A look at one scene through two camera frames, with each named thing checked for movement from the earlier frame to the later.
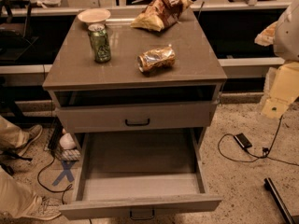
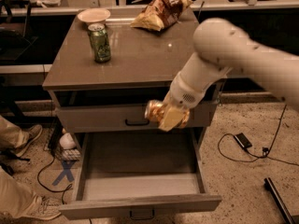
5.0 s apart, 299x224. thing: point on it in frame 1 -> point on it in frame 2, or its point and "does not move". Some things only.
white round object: [66, 142] does not move
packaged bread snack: [156, 59] -> [153, 112]
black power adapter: [243, 140] does not move
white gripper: [288, 36] -> [182, 94]
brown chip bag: [163, 11] does not move
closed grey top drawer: [138, 117] does not move
